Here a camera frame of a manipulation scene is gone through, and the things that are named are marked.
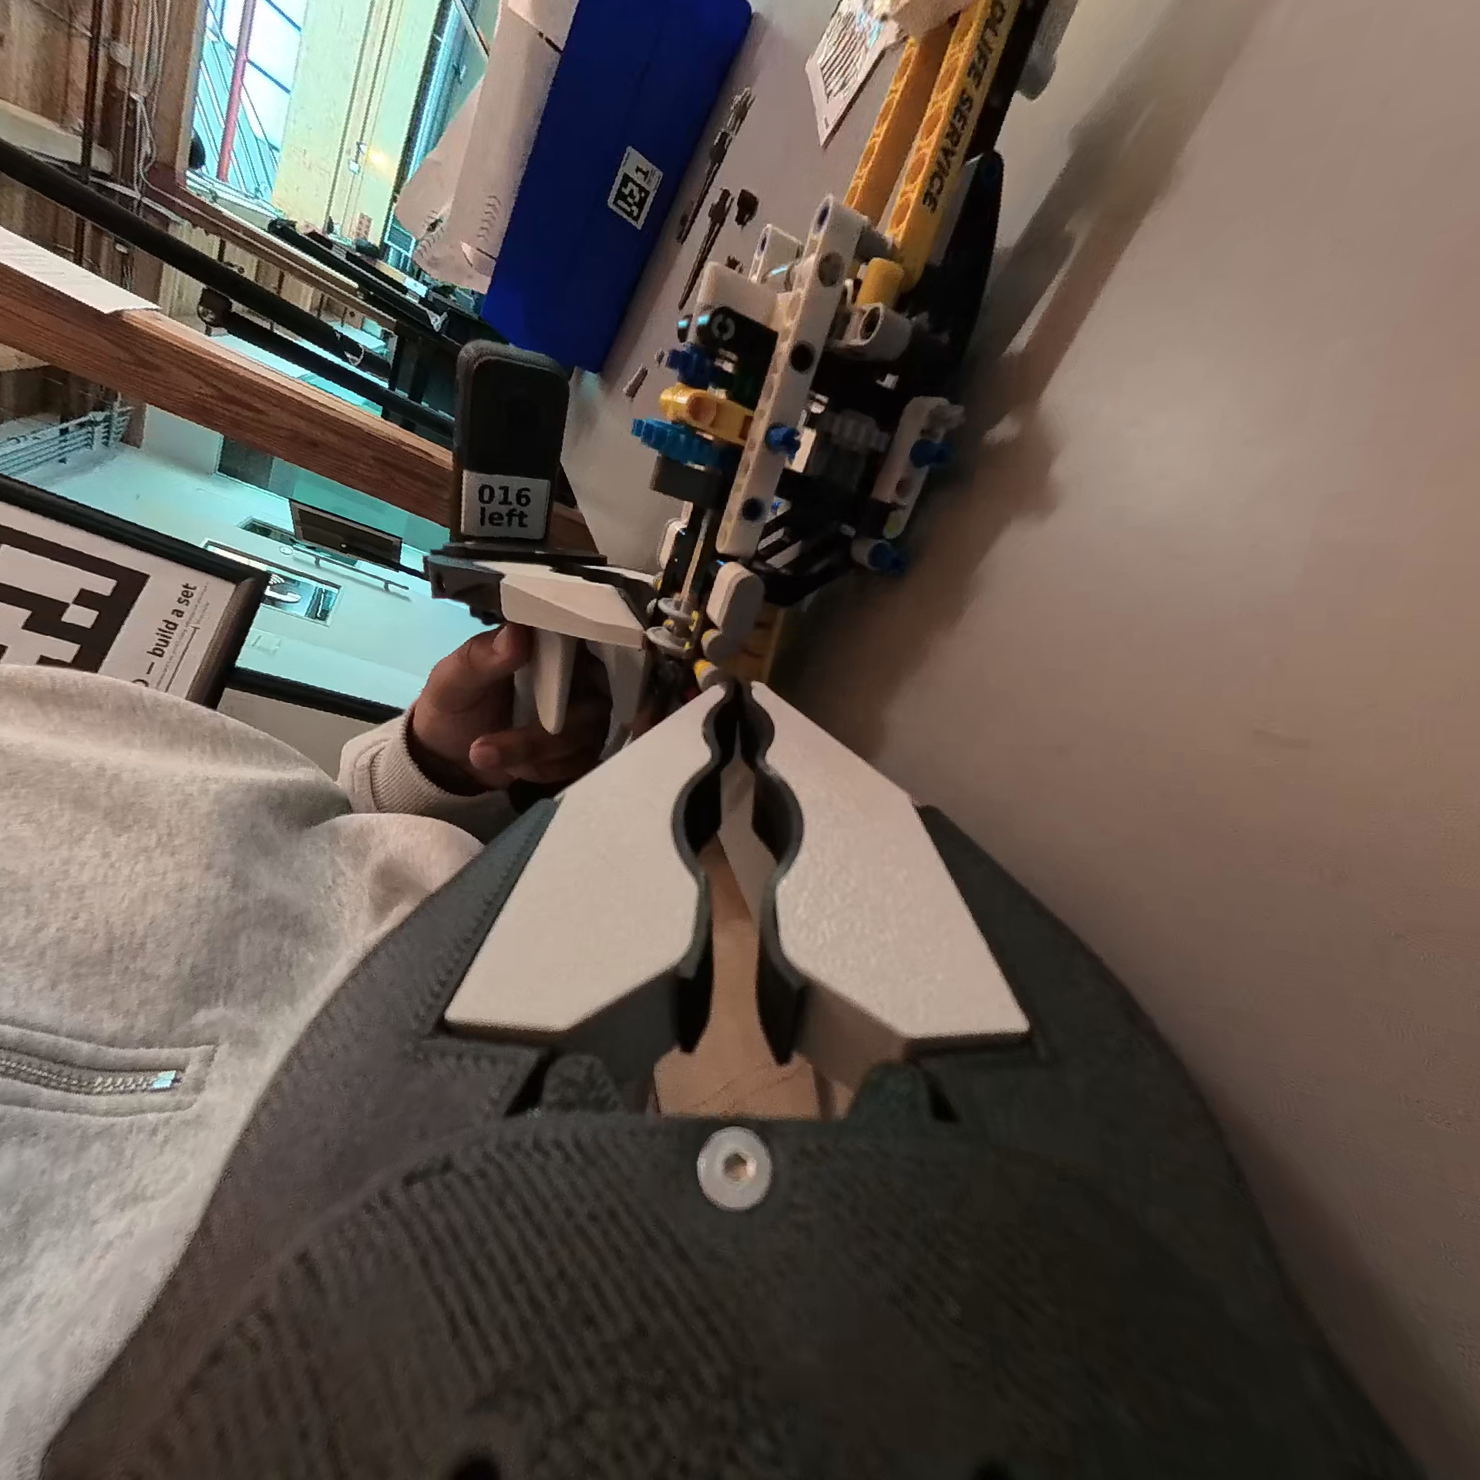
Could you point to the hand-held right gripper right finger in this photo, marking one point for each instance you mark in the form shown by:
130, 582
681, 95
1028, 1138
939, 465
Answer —
904, 914

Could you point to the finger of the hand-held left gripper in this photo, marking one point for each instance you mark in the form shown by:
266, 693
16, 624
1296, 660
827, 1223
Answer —
588, 620
553, 585

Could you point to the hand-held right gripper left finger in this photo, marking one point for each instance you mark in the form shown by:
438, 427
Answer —
579, 914

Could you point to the lego crane model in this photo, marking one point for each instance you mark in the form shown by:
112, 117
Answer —
800, 349

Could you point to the person's left forearm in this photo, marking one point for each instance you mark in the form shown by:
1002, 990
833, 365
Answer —
383, 774

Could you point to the long black lego piece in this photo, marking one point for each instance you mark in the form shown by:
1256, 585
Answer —
716, 232
716, 160

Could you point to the small black lego piece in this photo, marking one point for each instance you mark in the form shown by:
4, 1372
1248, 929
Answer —
743, 206

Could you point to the person's left hand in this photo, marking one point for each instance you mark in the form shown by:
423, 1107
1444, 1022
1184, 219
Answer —
473, 708

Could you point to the wooden railing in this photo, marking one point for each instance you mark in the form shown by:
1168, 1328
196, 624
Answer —
228, 372

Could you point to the blue box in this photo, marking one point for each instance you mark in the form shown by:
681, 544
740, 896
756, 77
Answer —
614, 137

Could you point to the white paper sheet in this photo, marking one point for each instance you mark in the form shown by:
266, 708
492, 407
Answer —
65, 275

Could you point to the framed black white sign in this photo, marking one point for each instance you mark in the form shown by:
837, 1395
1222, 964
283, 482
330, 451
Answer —
65, 585

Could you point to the sticker sheet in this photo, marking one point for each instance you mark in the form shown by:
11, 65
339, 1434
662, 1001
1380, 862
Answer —
848, 58

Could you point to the black metal frame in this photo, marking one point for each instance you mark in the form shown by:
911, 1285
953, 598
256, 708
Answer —
228, 277

